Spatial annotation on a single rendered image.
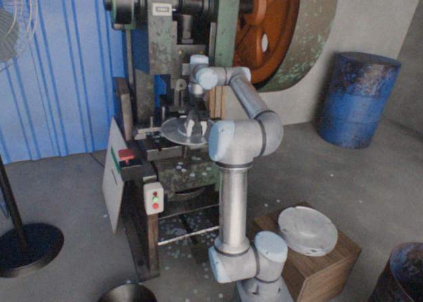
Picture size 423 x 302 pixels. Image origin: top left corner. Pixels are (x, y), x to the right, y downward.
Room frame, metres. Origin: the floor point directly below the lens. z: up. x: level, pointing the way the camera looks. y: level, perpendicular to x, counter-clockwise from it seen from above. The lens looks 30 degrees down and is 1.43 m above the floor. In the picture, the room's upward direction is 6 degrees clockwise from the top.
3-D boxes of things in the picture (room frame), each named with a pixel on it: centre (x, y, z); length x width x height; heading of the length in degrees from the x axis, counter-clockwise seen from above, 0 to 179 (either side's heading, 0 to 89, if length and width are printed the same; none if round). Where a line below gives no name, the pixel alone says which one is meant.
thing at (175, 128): (1.29, 0.13, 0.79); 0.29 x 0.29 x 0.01
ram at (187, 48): (1.39, 0.17, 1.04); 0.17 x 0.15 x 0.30; 28
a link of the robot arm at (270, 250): (0.72, -0.21, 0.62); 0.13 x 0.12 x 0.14; 109
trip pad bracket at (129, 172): (1.08, 0.36, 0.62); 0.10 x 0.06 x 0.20; 118
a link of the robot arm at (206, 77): (1.15, 0.05, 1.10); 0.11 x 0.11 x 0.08; 19
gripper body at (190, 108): (1.25, 0.11, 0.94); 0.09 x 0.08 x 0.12; 28
